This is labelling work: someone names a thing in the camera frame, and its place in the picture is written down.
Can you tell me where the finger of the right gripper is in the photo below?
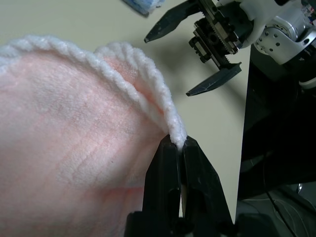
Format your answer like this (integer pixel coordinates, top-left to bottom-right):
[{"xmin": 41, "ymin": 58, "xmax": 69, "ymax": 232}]
[
  {"xmin": 144, "ymin": 0, "xmax": 203, "ymax": 44},
  {"xmin": 186, "ymin": 63, "xmax": 242, "ymax": 97}
]

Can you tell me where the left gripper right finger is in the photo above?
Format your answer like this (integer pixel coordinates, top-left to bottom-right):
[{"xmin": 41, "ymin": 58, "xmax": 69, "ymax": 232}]
[{"xmin": 182, "ymin": 138, "xmax": 233, "ymax": 223}]

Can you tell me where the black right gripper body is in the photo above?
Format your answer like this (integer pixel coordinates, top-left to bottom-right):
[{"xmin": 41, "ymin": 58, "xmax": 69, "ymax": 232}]
[{"xmin": 189, "ymin": 0, "xmax": 254, "ymax": 69}]

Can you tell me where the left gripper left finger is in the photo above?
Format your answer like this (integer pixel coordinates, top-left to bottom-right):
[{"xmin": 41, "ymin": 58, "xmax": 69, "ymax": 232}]
[{"xmin": 143, "ymin": 135, "xmax": 182, "ymax": 218}]

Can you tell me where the pink fluffy towel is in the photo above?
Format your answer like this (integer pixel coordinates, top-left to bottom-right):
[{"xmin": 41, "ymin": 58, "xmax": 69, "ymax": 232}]
[{"xmin": 0, "ymin": 34, "xmax": 190, "ymax": 237}]

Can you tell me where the light blue folded towel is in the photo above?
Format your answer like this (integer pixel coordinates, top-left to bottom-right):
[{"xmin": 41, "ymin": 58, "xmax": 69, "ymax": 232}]
[{"xmin": 122, "ymin": 0, "xmax": 166, "ymax": 17}]

